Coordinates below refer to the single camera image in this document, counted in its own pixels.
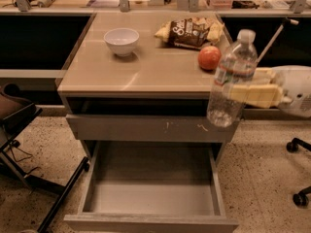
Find clear plastic water bottle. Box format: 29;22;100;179
207;29;258;127

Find red apple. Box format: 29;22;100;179
197;46;222;71

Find black chair base wheels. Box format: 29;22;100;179
285;137;311;208

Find white ceramic bowl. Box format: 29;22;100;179
104;28;139;56

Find grey drawer cabinet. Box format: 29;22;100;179
58;11;229;159

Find black office chair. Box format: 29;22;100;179
0;83;90;233

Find open grey bottom drawer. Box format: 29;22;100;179
64;142;238;233

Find grey middle drawer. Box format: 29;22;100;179
66;115;239;143

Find brown chip bag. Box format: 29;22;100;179
155;17;225;50

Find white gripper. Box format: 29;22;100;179
229;65;311;117

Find white cane stick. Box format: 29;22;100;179
257;17;300;65

